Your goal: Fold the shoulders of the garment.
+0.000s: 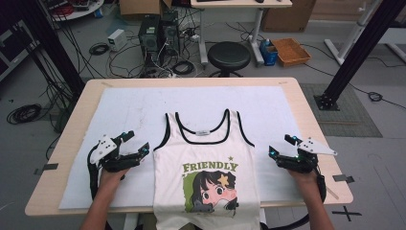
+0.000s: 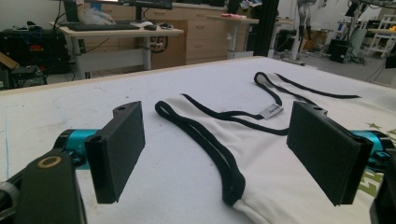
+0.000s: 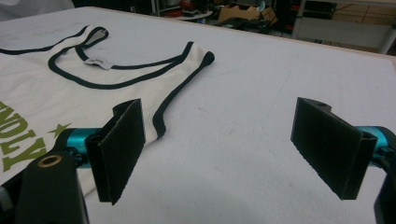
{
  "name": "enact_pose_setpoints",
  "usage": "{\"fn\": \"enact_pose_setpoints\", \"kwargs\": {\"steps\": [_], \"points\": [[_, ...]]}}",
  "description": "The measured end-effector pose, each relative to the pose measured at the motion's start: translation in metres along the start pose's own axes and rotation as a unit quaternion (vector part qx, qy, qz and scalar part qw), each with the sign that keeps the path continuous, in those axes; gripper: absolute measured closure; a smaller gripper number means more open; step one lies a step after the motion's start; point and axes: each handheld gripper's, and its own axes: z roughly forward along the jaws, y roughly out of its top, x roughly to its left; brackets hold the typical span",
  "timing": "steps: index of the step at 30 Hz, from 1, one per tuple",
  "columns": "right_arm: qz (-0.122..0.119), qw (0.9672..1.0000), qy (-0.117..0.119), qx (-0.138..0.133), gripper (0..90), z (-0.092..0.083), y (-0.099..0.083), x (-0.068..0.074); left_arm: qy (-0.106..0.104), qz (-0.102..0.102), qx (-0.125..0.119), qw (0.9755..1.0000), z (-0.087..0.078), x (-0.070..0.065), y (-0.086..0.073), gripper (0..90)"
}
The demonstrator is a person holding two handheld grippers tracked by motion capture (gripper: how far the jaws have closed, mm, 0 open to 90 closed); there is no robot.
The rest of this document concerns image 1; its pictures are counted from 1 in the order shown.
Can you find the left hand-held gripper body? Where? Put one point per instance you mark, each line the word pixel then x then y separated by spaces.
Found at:
pixel 111 159

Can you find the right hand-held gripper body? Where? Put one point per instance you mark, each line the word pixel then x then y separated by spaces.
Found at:
pixel 300 163

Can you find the white printed tank top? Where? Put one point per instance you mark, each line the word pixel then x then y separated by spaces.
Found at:
pixel 206 166

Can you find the person's right hand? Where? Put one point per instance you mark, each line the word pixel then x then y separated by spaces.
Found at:
pixel 303 179

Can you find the person's left hand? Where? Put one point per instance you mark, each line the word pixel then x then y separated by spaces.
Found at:
pixel 111 179

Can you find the white foam mat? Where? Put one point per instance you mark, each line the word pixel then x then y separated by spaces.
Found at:
pixel 137 105

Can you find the thin wooden stick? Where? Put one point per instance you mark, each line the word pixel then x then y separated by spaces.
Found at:
pixel 332 193

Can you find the grey tape strip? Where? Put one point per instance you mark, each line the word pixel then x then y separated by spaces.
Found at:
pixel 48 167
pixel 343 178

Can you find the grey floor mat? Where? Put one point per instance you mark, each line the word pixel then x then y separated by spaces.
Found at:
pixel 348 118

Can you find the white table leg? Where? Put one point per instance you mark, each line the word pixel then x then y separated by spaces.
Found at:
pixel 130 222

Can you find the black tape cross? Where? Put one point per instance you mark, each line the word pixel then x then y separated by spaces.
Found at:
pixel 346 213

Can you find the orange basket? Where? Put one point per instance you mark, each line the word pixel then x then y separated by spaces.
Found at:
pixel 290 51

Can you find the blue bin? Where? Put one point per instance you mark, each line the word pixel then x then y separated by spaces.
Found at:
pixel 268 52

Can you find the small white box device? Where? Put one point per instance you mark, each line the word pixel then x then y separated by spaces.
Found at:
pixel 117 39

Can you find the black computer tower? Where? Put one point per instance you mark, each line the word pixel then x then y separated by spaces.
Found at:
pixel 170 32
pixel 148 38

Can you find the black round stool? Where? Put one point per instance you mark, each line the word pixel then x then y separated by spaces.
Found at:
pixel 229 55

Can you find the white metal stand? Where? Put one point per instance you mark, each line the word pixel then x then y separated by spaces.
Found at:
pixel 351 35

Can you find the large brown cardboard box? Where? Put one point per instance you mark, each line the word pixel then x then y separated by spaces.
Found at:
pixel 288 16

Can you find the open brown cardboard box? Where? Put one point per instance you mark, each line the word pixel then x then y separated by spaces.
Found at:
pixel 140 7

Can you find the round white table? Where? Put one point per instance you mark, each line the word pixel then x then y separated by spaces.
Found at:
pixel 81 11

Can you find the white desk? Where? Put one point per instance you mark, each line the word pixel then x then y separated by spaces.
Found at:
pixel 239 4

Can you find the black frame post with foot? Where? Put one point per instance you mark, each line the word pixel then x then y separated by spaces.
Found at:
pixel 357 54

